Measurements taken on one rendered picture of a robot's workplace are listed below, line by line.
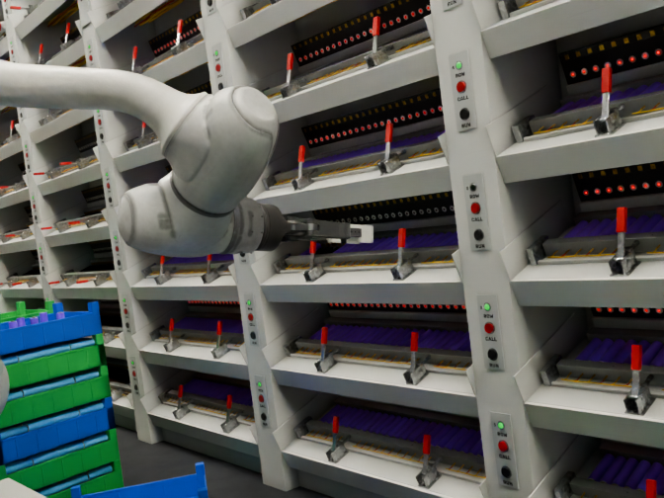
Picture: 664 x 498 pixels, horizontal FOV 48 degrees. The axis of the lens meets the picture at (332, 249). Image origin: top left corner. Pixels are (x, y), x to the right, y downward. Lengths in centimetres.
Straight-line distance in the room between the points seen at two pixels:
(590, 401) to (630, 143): 38
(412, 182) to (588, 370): 42
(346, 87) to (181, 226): 52
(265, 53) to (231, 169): 86
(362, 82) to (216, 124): 50
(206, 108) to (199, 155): 6
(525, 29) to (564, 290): 39
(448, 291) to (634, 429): 37
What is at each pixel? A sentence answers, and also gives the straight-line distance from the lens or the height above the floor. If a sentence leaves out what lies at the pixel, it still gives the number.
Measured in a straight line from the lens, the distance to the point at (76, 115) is 259.
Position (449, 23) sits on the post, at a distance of 125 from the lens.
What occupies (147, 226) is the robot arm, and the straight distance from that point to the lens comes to 105.
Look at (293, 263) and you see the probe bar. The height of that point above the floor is 52.
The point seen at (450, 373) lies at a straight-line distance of 138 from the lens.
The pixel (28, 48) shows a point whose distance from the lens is 309.
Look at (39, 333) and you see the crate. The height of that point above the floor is 43.
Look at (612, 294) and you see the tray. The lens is 111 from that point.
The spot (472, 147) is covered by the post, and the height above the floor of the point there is 70.
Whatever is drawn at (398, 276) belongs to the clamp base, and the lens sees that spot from 138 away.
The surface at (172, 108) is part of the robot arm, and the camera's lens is 100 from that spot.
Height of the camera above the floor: 61
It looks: 2 degrees down
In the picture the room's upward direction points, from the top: 7 degrees counter-clockwise
